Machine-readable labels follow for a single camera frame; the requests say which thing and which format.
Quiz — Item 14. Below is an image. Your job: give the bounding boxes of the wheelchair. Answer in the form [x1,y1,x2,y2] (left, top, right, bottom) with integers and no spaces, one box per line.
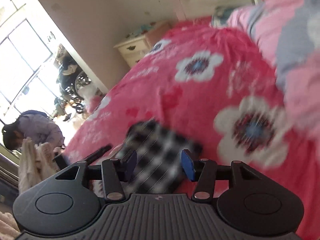
[53,55,101,122]

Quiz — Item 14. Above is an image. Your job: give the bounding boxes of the red floral fleece blanket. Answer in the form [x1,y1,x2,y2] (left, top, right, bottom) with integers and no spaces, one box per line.
[66,19,319,239]

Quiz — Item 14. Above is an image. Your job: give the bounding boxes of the beige hanging clothes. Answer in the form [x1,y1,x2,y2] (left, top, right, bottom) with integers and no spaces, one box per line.
[18,138,60,194]

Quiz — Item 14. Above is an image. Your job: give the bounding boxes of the black white plaid shirt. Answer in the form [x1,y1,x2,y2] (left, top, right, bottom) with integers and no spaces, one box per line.
[116,120,203,196]

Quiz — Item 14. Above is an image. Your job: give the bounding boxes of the lavender puffer jacket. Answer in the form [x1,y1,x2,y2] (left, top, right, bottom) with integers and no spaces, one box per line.
[17,110,65,147]

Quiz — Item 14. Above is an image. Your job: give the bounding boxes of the cream bedside nightstand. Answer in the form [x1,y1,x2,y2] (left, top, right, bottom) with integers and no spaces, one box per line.
[114,21,171,68]

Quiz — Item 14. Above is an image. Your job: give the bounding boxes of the blue checkered pillow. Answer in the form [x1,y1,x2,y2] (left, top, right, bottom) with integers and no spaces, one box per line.
[210,5,238,28]

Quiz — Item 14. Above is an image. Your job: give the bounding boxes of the bright window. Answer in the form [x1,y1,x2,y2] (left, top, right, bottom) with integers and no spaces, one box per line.
[1,4,61,124]

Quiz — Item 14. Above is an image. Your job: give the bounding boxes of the pink grey floral duvet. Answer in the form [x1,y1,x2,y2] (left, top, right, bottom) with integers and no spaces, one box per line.
[227,0,319,140]

